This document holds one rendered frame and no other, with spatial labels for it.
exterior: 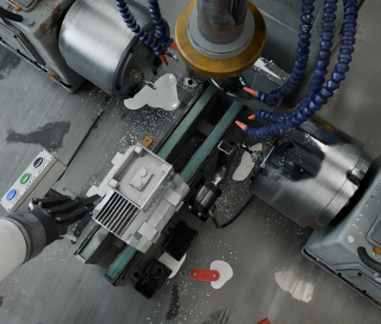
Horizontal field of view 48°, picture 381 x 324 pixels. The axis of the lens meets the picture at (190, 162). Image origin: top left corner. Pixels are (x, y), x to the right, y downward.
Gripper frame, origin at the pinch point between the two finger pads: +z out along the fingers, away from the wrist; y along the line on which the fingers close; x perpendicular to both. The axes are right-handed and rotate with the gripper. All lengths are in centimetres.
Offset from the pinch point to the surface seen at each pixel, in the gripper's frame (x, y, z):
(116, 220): 0.1, -7.1, 1.8
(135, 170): -10.5, -3.6, 7.1
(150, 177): -11.1, -7.6, 7.2
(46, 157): 0.3, 17.6, 5.8
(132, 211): -3.0, -8.7, 3.8
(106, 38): -31.4, 21.3, 14.1
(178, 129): -16.9, -0.8, 33.4
